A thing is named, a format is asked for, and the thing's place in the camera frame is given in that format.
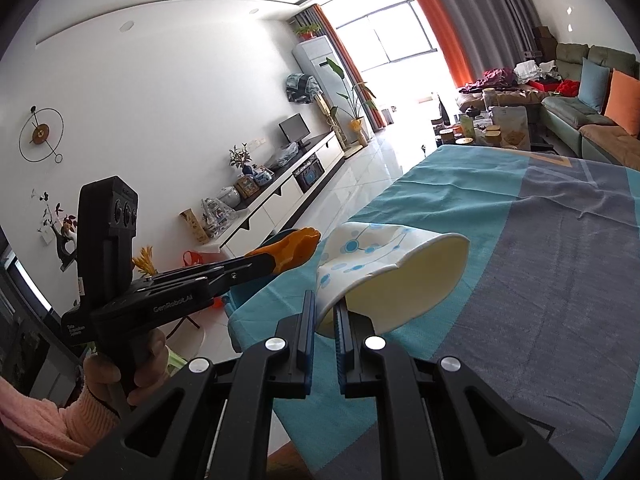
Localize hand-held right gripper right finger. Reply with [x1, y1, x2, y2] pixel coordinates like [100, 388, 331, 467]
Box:
[332, 299, 583, 480]

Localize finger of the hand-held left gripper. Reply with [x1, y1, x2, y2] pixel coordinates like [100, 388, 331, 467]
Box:
[205, 257, 278, 303]
[134, 247, 275, 288]

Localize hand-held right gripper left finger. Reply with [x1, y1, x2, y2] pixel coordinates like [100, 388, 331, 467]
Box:
[87, 289, 317, 480]

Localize large orange peel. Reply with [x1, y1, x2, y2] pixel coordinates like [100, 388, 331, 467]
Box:
[260, 226, 321, 278]

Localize person's left forearm pink sleeve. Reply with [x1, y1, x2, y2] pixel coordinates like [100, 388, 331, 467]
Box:
[0, 375, 123, 461]

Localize person's left hand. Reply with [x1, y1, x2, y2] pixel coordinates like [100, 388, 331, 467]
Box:
[82, 329, 172, 418]

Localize yellow dried flowers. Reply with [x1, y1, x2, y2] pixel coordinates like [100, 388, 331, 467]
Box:
[131, 245, 157, 278]

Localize tan printed box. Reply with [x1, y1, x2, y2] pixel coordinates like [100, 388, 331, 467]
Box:
[180, 207, 211, 246]

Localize clear glassware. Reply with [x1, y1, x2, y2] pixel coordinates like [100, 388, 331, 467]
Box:
[200, 197, 241, 238]

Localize framed picture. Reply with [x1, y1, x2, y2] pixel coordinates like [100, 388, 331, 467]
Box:
[235, 175, 261, 200]

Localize white black TV cabinet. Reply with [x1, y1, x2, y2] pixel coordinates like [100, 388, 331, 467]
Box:
[180, 130, 346, 261]

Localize small plant in blue vase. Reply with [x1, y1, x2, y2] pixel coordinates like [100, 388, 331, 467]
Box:
[229, 144, 253, 176]

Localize clear plastic bag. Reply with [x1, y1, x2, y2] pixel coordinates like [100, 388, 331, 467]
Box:
[262, 142, 301, 171]

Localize black monitor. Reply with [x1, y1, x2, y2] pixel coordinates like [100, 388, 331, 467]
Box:
[278, 113, 312, 148]

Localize tall plant yellow pot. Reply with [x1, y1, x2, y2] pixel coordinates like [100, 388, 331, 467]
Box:
[322, 57, 378, 146]

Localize cloth covered standing fan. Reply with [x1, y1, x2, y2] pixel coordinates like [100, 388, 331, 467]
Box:
[286, 72, 323, 106]

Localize white standing air conditioner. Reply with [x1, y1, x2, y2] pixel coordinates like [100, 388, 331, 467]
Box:
[292, 36, 373, 146]

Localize narrow orange grey curtain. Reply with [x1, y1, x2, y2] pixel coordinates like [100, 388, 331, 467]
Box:
[295, 4, 386, 131]

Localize coffee table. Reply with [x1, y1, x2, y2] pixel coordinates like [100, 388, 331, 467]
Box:
[430, 105, 556, 153]

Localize window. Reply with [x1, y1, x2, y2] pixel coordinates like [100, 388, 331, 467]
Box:
[332, 0, 441, 73]

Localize maroon clothes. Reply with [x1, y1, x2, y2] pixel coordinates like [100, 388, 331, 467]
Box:
[457, 67, 518, 96]

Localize white clothes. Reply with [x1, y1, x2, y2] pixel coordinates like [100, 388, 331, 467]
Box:
[515, 59, 558, 83]

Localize brown seat mat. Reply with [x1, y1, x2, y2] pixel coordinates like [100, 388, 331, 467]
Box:
[580, 124, 640, 161]

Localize wide orange grey curtain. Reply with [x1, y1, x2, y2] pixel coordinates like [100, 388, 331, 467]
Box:
[400, 0, 546, 91]

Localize small blue cushion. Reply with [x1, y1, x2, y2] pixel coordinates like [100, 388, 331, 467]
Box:
[579, 57, 612, 113]

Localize brown cardboard boxes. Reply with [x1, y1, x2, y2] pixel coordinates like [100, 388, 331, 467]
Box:
[532, 25, 558, 58]

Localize green sofa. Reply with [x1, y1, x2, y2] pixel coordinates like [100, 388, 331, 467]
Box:
[540, 42, 640, 171]

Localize small orange cushion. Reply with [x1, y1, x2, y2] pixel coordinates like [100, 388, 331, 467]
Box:
[602, 69, 640, 136]

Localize wall plant decoration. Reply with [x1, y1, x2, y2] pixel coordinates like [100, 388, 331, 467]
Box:
[32, 189, 80, 273]

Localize round wall clock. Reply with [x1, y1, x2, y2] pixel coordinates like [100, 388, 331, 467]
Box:
[18, 105, 65, 163]

